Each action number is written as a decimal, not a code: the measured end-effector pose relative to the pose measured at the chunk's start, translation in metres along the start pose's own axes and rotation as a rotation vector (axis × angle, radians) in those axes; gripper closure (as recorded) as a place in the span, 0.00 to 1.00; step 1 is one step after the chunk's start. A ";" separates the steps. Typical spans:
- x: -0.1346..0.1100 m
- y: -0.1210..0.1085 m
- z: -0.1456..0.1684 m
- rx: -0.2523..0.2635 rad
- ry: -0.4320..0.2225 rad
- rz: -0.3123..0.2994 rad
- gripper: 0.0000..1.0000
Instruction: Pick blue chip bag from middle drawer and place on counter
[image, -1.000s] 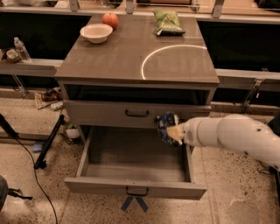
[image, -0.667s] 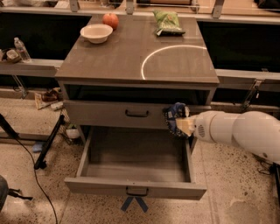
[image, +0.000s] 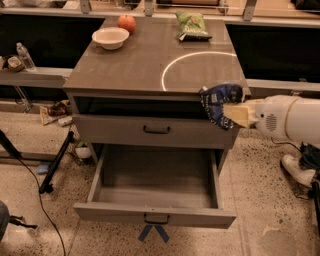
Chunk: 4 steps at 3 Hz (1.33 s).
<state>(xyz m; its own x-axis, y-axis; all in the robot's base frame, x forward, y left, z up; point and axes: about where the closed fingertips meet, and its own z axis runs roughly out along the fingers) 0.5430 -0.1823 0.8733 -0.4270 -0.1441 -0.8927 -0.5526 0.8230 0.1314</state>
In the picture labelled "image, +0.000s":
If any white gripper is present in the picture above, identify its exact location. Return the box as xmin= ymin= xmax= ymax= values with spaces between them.
xmin=223 ymin=95 xmax=298 ymax=139

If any blue chip bag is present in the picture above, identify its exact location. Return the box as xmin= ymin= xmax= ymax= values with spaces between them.
xmin=199 ymin=83 xmax=244 ymax=130

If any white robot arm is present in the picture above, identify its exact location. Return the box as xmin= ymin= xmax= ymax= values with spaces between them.
xmin=223 ymin=95 xmax=320 ymax=147

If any green chip bag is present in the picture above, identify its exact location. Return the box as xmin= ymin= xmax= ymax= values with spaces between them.
xmin=175 ymin=11 xmax=212 ymax=41

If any grey drawer cabinet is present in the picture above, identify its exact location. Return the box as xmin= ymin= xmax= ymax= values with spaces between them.
xmin=63 ymin=17 xmax=250 ymax=164

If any open grey lower drawer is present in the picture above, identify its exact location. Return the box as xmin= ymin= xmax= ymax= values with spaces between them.
xmin=74 ymin=145 xmax=236 ymax=229

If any closed grey upper drawer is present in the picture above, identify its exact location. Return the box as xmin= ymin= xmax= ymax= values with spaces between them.
xmin=73 ymin=114 xmax=239 ymax=149

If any white sneaker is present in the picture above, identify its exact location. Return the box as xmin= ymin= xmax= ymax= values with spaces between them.
xmin=281 ymin=154 xmax=316 ymax=187

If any red apple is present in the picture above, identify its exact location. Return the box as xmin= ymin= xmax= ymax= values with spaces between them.
xmin=118 ymin=15 xmax=136 ymax=34

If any white bowl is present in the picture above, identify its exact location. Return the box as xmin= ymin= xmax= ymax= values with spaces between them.
xmin=92 ymin=27 xmax=129 ymax=50

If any small white plant pot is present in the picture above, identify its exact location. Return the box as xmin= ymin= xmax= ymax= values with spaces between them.
xmin=75 ymin=141 xmax=91 ymax=159

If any crumpled snack wrapper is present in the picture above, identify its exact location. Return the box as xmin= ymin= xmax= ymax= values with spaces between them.
xmin=40 ymin=101 xmax=68 ymax=125

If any black tripod leg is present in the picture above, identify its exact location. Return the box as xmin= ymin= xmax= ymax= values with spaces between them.
xmin=39 ymin=131 xmax=74 ymax=194

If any clear plastic water bottle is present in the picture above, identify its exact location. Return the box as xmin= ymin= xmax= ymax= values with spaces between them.
xmin=16 ymin=42 xmax=36 ymax=72

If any brown bowl on ledge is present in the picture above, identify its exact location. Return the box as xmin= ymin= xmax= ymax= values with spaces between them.
xmin=1 ymin=55 xmax=24 ymax=72

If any black floor cable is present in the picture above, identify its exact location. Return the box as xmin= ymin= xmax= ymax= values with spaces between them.
xmin=16 ymin=156 xmax=68 ymax=256

